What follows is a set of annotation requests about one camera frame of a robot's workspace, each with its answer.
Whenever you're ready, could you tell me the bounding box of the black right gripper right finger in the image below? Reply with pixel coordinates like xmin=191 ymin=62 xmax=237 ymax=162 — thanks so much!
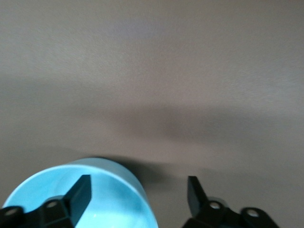
xmin=181 ymin=175 xmax=280 ymax=228

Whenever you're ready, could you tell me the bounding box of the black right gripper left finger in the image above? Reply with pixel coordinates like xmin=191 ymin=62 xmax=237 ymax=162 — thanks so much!
xmin=0 ymin=174 xmax=92 ymax=228

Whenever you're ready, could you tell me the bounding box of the blue bowl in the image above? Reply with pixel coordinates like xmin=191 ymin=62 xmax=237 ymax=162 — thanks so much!
xmin=1 ymin=158 xmax=159 ymax=228

